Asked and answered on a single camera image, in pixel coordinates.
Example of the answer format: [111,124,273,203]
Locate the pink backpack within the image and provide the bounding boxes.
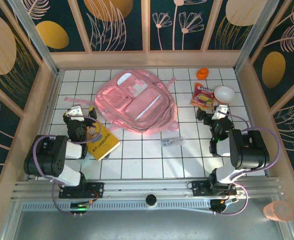
[63,68,180,136]

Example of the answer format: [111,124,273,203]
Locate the controller board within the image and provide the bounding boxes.
[210,198,238,214]
[70,202,91,214]

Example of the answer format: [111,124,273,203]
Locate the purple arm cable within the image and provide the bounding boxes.
[34,113,102,216]
[213,109,281,216]

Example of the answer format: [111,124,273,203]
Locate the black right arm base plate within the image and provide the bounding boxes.
[191,180,238,198]

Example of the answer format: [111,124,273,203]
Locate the right controller board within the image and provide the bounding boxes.
[210,198,238,214]

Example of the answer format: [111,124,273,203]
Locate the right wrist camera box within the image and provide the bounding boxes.
[212,104,229,119]

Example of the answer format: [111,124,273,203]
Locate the left controller board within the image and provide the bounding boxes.
[70,202,91,214]

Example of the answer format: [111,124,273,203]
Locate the yellow cartoon book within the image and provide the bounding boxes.
[85,121,121,161]

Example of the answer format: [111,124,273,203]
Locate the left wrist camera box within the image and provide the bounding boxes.
[68,104,85,119]

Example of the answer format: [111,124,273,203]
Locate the fruit snack bag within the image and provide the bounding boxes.
[189,82,215,111]

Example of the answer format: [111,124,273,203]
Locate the translucent pink cup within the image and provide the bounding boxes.
[263,199,294,223]

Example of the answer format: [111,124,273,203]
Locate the black round knob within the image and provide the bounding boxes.
[145,193,158,208]

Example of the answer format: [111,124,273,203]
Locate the white and orange bowl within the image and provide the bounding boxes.
[213,85,236,105]

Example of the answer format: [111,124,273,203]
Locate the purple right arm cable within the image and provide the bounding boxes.
[213,109,281,216]

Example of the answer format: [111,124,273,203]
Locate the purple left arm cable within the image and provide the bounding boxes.
[34,113,102,216]

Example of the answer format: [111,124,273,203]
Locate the clear pen packet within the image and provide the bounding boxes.
[161,136,187,148]

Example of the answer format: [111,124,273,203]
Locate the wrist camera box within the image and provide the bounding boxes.
[68,104,85,119]
[212,104,229,119]

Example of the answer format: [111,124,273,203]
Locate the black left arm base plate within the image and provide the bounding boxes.
[58,181,105,200]

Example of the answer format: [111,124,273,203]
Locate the aluminium rail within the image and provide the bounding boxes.
[10,176,287,201]

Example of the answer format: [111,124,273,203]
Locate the orange plastic toy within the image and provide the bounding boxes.
[196,67,210,80]

